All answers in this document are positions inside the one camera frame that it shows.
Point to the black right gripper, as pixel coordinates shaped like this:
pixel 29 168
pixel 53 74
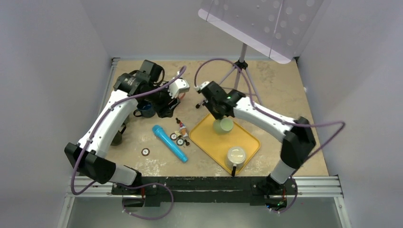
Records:
pixel 216 115

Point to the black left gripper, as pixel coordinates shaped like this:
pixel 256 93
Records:
pixel 166 109

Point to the dark blue ceramic mug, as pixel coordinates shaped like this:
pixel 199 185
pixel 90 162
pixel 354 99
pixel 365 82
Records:
pixel 144 109

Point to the green ceramic mug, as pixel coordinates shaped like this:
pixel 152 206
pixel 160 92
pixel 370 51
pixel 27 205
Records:
pixel 223 126

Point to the grey ceramic mug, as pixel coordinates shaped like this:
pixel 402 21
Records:
pixel 126 121

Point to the cream mug black handle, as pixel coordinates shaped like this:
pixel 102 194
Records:
pixel 235 159

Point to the black ceramic mug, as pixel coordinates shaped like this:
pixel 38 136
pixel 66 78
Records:
pixel 118 138

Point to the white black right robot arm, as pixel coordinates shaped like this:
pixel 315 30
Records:
pixel 295 135

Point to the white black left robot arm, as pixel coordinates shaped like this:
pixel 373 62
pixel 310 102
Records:
pixel 88 155

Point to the round token upper left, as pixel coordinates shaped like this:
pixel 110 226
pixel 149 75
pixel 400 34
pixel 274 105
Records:
pixel 173 136

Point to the blue toy microphone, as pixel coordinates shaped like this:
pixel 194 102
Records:
pixel 161 134

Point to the round token lower right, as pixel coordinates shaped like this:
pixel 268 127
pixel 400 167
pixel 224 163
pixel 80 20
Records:
pixel 180 142

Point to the yellow plastic tray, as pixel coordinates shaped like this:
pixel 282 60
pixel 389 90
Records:
pixel 217 146

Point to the lilac tripod stand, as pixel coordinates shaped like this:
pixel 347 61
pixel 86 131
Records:
pixel 241 67

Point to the round brown white token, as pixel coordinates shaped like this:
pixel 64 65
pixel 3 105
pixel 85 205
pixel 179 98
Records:
pixel 145 151

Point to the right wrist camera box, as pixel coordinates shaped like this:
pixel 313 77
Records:
pixel 199 88

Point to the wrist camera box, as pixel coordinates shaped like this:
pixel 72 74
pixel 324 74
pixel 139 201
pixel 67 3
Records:
pixel 199 88
pixel 178 86

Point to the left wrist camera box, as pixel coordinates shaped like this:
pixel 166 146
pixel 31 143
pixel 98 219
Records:
pixel 178 86

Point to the black table edge rail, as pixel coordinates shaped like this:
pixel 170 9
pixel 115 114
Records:
pixel 253 190

